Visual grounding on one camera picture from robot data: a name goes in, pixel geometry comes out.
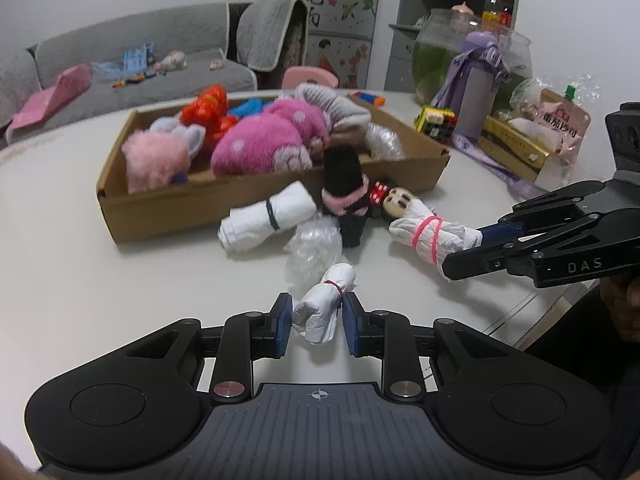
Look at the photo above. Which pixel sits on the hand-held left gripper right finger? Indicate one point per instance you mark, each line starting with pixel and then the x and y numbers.
pixel 351 327

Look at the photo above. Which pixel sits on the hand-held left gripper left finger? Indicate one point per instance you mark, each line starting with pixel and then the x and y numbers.
pixel 284 325

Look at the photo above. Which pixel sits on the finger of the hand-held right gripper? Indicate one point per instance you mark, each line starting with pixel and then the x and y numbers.
pixel 475 262
pixel 502 234

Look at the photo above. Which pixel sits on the white bundle with pink band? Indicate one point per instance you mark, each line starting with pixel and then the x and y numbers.
pixel 450 240

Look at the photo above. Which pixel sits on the white bundle with red band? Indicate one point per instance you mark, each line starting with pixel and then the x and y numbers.
pixel 320 310

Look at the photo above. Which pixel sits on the brown cardboard box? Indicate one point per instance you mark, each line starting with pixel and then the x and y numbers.
pixel 165 212

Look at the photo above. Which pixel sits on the white desktop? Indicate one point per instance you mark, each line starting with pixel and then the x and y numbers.
pixel 100 285

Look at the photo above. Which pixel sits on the person's right hand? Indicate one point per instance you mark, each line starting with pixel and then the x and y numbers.
pixel 622 305

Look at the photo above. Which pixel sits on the crumpled clear plastic bag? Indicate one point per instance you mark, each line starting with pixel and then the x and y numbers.
pixel 382 140
pixel 312 245

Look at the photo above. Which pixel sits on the gold box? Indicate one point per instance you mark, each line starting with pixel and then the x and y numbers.
pixel 515 145

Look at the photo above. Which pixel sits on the small cartoon figure toy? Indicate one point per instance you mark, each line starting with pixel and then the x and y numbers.
pixel 397 201

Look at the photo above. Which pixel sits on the white roll with black band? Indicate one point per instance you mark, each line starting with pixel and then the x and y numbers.
pixel 250 225

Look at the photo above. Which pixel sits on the pink snack pouch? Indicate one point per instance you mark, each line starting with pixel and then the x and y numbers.
pixel 560 120

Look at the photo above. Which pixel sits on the colourful block cube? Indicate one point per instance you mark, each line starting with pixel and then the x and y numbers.
pixel 435 122

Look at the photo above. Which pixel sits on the purple water bottle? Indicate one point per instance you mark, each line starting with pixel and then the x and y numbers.
pixel 475 100

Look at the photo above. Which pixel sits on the clear plastic wrap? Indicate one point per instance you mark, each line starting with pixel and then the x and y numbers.
pixel 522 92

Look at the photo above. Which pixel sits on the black and pink sock bundle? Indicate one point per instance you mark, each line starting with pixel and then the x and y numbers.
pixel 342 170

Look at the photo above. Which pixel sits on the glass fish bowl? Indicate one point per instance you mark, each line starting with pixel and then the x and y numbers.
pixel 435 60

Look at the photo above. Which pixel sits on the orange and blue toy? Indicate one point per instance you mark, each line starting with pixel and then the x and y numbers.
pixel 370 98

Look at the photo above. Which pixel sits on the pink polka dot cloth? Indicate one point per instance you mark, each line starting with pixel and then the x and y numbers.
pixel 260 135

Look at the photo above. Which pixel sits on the grey knit cloth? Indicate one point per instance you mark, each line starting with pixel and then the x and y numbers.
pixel 345 110

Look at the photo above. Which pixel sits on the grey cabinet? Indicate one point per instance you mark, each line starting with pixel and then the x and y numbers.
pixel 400 60

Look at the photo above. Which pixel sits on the light blue cloth bundle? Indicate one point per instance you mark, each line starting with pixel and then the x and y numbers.
pixel 192 137

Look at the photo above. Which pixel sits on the pink fuzzy plush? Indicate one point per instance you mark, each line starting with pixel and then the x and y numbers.
pixel 150 160

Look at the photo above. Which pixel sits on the dark sauce bottle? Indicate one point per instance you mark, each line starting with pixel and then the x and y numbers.
pixel 506 16

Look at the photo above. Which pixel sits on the blue bundle with purple band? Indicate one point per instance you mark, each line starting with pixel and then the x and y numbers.
pixel 247 108

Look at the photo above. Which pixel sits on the orange soda bottle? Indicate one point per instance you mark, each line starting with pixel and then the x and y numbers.
pixel 492 10

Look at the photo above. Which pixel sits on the pink teapot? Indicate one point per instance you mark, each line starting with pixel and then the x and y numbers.
pixel 462 8

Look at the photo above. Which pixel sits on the grey refrigerator with flower decals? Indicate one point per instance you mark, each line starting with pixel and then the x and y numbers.
pixel 345 60

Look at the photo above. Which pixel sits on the pink plastic chair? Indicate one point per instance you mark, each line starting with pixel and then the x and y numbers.
pixel 310 76

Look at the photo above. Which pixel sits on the grey quilted sofa seat cover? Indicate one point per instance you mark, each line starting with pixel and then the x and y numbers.
pixel 165 87

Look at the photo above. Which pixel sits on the small pink toy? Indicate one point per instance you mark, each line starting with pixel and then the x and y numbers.
pixel 217 64

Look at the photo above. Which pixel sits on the grey covered sofa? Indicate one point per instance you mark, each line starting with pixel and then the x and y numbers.
pixel 296 37

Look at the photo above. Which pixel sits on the pink and white plush toy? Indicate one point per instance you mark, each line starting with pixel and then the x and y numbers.
pixel 172 61

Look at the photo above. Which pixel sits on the small scattered toy pieces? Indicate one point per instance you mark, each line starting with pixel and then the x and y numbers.
pixel 132 80

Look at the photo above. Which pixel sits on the grey quilted armrest cover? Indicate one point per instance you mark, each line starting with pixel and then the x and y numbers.
pixel 15 85
pixel 265 30

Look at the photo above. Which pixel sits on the blue toy castle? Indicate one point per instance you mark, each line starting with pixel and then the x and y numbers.
pixel 137 60

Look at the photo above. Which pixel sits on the light blue plastic toy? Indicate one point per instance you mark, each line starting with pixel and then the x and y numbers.
pixel 107 70

